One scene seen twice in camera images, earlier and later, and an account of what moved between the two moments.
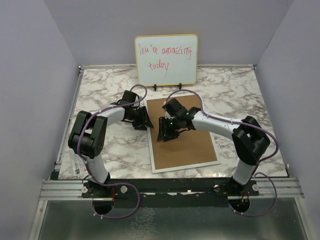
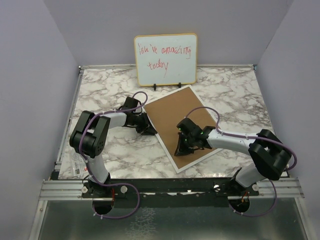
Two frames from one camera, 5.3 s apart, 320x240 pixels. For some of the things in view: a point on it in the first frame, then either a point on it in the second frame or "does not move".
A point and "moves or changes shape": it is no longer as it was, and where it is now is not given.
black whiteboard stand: x=155 y=86 does not move
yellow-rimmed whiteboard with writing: x=167 y=59 does not move
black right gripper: x=164 y=134 -> x=181 y=150
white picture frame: x=177 y=168 -> x=161 y=139
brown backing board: x=190 y=147 moves or changes shape
